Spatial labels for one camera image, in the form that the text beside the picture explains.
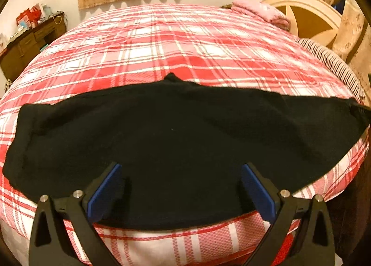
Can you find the cream wooden headboard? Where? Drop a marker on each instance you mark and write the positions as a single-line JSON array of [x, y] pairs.
[[313, 19]]

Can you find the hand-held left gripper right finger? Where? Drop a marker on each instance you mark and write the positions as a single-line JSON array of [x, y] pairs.
[[258, 193]]

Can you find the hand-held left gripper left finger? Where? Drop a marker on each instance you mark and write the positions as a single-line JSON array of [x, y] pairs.
[[105, 189]]

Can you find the teal box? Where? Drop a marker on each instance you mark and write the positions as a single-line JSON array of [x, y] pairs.
[[44, 47]]

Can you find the striped pillow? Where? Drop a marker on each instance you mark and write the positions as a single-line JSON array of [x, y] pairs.
[[333, 63]]

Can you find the black pants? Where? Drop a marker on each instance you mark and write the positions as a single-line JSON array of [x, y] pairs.
[[174, 132]]

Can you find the pink folded blanket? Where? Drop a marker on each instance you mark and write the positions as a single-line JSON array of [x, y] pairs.
[[260, 12]]

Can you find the red plaid bed cover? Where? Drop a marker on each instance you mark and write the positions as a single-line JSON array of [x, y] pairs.
[[179, 48]]

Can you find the red gift bag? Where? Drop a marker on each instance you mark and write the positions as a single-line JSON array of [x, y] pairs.
[[30, 16]]

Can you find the beige floral long curtain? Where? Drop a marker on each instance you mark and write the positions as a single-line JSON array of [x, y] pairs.
[[352, 31]]

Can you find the brown wooden desk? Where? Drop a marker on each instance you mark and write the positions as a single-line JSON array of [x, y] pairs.
[[23, 48]]

